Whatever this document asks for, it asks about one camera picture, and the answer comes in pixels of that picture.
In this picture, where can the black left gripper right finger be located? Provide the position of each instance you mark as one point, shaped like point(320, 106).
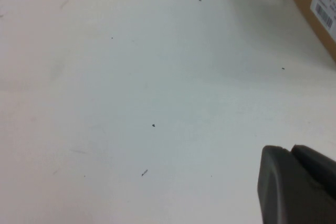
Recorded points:
point(317, 166)

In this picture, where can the brown cardboard shoe box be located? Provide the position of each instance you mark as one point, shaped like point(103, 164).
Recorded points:
point(304, 6)

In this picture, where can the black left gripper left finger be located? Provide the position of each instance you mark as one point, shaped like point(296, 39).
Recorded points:
point(288, 195)

